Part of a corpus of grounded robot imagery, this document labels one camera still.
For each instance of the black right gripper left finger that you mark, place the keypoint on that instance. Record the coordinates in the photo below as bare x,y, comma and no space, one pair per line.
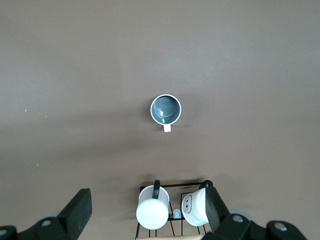
75,212

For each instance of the white mug with face print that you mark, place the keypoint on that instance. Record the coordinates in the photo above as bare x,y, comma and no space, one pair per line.
195,210

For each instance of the grey rack hook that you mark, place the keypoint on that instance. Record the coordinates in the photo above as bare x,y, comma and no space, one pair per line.
177,214

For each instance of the white cup with grey inside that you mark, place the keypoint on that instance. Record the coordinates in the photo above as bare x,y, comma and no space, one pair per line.
165,107

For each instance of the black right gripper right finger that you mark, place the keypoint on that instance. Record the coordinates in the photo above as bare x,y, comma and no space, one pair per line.
216,210

